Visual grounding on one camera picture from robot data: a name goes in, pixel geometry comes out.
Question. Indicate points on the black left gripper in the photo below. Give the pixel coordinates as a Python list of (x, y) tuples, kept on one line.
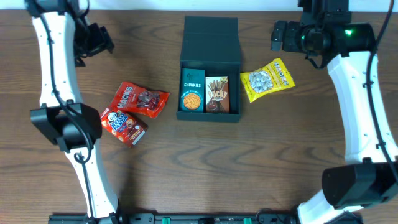
[(101, 41)]

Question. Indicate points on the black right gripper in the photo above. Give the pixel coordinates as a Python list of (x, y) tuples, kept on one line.
[(292, 28)]

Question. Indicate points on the Pocky chocolate stick box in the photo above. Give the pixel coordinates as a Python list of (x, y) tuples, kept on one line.
[(217, 94)]

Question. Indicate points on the red Hello Panda box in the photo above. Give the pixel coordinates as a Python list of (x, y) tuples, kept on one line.
[(125, 127)]

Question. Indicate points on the teal Chunkies cookie box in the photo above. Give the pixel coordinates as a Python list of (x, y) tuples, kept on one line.
[(192, 88)]

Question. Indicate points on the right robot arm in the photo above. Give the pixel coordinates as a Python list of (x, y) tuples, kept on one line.
[(369, 176)]

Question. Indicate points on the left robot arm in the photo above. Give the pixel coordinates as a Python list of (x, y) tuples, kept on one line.
[(65, 38)]

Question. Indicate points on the yellow Hacks candy bag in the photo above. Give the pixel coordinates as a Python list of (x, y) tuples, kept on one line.
[(270, 78)]

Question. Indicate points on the dark green open box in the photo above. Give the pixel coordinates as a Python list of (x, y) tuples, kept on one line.
[(212, 44)]

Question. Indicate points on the red Hacks candy bag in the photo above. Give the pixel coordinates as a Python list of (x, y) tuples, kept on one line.
[(136, 99)]

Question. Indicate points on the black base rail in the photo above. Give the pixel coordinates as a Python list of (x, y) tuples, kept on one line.
[(150, 218)]

